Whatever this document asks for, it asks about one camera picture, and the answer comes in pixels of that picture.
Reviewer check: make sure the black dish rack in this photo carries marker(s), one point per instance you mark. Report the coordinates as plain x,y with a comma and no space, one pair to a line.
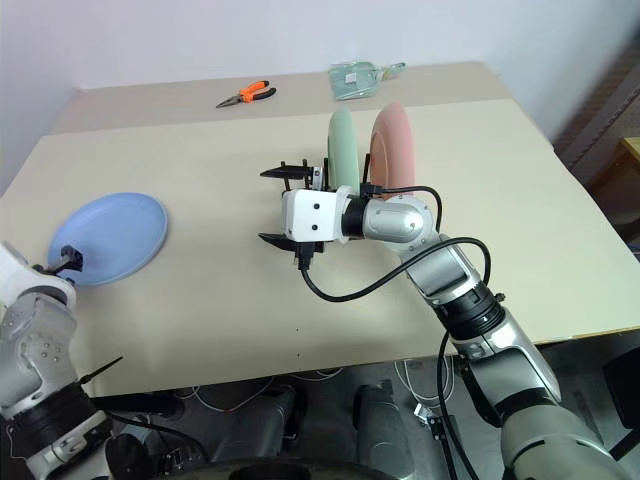
368,172

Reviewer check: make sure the black zip tie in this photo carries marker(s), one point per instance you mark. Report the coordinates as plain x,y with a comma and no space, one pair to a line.
102,371

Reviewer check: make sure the green plate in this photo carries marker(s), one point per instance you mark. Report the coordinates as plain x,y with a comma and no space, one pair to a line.
344,150

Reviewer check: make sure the brown wooden furniture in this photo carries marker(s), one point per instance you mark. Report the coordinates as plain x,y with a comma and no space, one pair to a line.
610,150

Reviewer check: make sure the blue plate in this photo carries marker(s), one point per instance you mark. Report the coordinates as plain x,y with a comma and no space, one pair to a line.
117,230

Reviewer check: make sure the black box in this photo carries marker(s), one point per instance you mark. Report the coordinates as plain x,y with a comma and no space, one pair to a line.
625,385

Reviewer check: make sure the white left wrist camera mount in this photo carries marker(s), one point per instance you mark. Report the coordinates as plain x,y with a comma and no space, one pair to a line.
17,272

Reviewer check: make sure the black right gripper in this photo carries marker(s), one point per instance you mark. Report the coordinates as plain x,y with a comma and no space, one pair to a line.
307,249

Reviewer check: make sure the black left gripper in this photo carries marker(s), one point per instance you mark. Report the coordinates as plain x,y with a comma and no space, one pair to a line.
71,257

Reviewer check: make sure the dark rounded shape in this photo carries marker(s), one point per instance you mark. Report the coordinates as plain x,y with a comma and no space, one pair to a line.
382,420
277,415

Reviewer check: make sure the pale green plastic packet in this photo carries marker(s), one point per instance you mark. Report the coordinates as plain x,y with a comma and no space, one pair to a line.
355,80

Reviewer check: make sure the pink plate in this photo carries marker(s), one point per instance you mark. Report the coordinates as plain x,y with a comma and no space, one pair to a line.
395,150

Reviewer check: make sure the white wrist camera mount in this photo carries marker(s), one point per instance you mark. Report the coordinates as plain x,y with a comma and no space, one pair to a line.
310,215
17,272

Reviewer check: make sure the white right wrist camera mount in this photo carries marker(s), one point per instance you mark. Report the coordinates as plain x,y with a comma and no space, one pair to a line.
310,215

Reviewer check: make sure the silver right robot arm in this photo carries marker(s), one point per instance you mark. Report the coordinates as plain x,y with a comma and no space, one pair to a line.
500,325

